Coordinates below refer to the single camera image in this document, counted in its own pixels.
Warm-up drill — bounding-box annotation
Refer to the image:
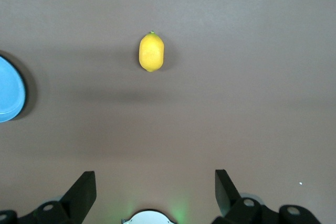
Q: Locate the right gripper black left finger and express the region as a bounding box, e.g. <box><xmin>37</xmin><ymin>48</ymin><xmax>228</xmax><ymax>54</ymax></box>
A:
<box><xmin>35</xmin><ymin>170</ymin><xmax>97</xmax><ymax>224</ymax></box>

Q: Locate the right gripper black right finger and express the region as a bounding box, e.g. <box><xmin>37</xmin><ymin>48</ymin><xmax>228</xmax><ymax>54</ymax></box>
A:
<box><xmin>212</xmin><ymin>169</ymin><xmax>279</xmax><ymax>224</ymax></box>

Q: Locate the yellow lemon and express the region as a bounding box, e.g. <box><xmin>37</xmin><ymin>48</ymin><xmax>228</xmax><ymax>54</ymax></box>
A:
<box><xmin>138</xmin><ymin>31</ymin><xmax>165</xmax><ymax>73</ymax></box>

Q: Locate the blue round plate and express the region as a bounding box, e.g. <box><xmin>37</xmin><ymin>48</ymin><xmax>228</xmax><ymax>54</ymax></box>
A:
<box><xmin>0</xmin><ymin>54</ymin><xmax>27</xmax><ymax>123</ymax></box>

